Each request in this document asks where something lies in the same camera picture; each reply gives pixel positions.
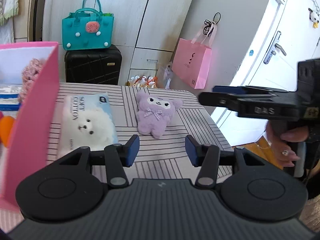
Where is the clear plastic bag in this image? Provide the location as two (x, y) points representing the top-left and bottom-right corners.
(157, 62), (174, 90)

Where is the orange carrot plush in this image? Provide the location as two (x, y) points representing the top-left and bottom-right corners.
(0, 114), (15, 147)

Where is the colourful paper gift bag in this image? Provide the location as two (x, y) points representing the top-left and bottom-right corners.
(126, 75), (158, 88)

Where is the silver door handle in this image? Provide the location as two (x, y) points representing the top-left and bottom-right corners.
(263, 31), (287, 64)

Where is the striped table cloth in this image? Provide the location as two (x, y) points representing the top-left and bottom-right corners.
(0, 82), (233, 233)

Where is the white wardrobe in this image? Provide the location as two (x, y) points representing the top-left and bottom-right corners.
(42, 0), (269, 84)

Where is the blue white box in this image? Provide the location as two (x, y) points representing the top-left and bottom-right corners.
(0, 85), (22, 112)

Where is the teal felt handbag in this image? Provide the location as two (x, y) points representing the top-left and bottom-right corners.
(62, 0), (114, 51)

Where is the soft cotton tissue pack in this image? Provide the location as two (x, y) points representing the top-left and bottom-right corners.
(58, 93), (118, 158)

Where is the bird plush door hanger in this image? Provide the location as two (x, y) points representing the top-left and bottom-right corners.
(308, 8), (319, 29)

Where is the right hand with ring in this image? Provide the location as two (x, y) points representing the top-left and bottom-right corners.
(266, 121), (309, 167)

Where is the pink strawberry plush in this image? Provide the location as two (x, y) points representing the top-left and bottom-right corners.
(18, 59), (44, 103)

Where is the cream green fleece jacket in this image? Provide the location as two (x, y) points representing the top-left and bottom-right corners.
(0, 0), (20, 26)

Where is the purple Kuromi plush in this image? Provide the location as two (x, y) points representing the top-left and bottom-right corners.
(136, 91), (183, 139)

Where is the white door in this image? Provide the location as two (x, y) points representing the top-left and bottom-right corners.
(212, 0), (319, 146)

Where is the pink paper gift bag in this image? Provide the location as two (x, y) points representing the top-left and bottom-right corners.
(172, 22), (217, 89)

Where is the pink storage box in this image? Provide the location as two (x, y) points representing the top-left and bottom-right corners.
(1, 42), (59, 212)

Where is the black suitcase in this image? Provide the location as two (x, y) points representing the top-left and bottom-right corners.
(65, 45), (122, 85)

